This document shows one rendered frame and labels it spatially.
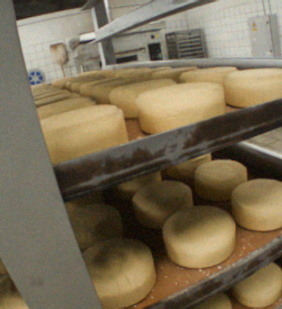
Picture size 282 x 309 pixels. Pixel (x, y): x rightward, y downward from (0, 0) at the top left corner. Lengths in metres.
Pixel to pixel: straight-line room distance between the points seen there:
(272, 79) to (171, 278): 0.14
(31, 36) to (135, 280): 5.86
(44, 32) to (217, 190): 5.81
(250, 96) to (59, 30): 5.87
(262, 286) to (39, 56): 5.80
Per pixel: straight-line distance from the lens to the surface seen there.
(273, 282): 0.28
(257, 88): 0.18
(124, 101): 0.19
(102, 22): 0.73
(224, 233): 0.19
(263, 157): 0.30
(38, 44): 5.94
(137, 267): 0.17
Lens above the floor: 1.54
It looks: 20 degrees down
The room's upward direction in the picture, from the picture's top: 11 degrees counter-clockwise
